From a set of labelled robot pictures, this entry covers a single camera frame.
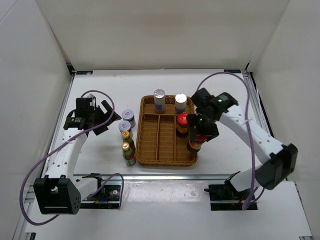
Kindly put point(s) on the yellow-cap sauce bottle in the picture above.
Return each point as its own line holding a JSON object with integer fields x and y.
{"x": 128, "y": 154}
{"x": 126, "y": 137}

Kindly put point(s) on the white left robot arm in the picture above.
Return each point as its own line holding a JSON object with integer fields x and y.
{"x": 58, "y": 192}

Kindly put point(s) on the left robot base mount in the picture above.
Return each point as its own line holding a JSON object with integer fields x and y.
{"x": 106, "y": 196}

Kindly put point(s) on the grey-lid spice jar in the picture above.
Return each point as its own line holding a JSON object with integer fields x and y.
{"x": 128, "y": 115}
{"x": 125, "y": 125}

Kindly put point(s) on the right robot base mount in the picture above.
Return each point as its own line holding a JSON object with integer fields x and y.
{"x": 223, "y": 199}

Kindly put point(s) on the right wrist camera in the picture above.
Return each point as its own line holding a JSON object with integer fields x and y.
{"x": 201, "y": 97}

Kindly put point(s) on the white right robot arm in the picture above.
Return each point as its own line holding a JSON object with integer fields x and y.
{"x": 277, "y": 160}

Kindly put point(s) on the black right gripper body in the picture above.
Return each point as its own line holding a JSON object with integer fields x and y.
{"x": 203, "y": 120}

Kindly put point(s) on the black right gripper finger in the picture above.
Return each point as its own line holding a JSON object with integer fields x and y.
{"x": 192, "y": 125}
{"x": 212, "y": 136}

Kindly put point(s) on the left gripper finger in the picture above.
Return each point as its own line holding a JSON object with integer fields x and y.
{"x": 108, "y": 108}
{"x": 113, "y": 116}

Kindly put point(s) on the red-lid sauce jar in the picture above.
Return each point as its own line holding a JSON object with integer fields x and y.
{"x": 195, "y": 145}
{"x": 182, "y": 127}

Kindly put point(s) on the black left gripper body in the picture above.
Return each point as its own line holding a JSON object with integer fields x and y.
{"x": 98, "y": 116}

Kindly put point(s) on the far grey-lid spice jar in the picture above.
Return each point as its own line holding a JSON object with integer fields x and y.
{"x": 128, "y": 115}

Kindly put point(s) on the brown wicker divided tray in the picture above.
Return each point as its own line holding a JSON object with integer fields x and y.
{"x": 157, "y": 143}

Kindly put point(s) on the near grey-lid spice jar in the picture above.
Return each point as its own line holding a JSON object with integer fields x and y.
{"x": 125, "y": 125}

